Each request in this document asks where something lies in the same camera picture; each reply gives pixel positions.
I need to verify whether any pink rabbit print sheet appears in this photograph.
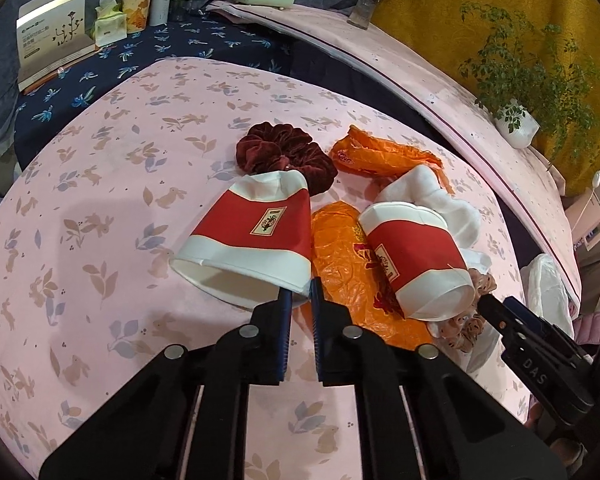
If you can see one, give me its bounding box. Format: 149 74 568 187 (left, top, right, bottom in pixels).
0 55 537 480

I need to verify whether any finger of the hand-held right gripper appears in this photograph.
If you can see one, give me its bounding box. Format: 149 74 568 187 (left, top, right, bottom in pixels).
476 293 595 427
504 296 592 362

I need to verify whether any dark red velvet scrunchie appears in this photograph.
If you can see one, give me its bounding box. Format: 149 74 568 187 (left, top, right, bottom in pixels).
235 122 339 196

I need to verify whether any pink padded jacket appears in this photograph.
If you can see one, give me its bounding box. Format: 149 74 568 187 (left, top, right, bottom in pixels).
574 309 600 345

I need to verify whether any potted plant in white pot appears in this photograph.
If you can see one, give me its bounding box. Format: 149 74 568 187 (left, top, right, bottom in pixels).
457 2 600 162

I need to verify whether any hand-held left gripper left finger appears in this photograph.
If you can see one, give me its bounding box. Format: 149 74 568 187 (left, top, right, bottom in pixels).
39 287 294 480

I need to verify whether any green tissue pack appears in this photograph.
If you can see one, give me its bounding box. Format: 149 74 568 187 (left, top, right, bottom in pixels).
92 0 129 46

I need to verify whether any navy leaf print cloth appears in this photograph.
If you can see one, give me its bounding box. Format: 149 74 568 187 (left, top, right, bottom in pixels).
12 12 302 171

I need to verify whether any yellow curtain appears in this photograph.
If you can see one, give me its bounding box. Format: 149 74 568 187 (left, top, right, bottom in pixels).
369 0 600 197

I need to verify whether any white cable with switch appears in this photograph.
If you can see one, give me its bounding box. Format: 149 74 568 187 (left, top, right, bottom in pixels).
547 137 600 243

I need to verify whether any white sock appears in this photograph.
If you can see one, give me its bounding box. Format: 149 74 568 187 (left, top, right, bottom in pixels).
374 164 494 269

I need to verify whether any white flower print box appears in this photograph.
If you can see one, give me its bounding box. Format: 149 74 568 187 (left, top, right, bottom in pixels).
15 0 101 94

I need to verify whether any yellow patterned can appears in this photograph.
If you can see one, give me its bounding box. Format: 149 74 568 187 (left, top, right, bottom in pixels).
121 0 152 34

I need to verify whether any white plastic bin bag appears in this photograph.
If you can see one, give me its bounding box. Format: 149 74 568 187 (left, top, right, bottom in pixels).
519 253 576 342

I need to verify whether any pink device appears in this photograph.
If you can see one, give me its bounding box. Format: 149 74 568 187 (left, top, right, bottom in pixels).
564 187 600 252

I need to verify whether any pink folded board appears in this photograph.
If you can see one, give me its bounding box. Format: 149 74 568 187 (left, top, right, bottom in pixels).
202 0 584 307

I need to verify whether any orange plastic bag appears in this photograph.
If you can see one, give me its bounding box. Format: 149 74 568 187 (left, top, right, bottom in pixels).
300 200 437 354
328 125 455 197

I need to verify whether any brown scrunchie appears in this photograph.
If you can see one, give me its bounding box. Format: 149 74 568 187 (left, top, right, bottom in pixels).
426 267 499 354

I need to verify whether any red and white paper cup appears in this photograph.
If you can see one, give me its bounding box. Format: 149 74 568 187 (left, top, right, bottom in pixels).
358 201 476 321
169 170 314 307

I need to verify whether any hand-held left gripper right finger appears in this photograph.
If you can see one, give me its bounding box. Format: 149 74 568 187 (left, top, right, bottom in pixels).
310 277 568 480

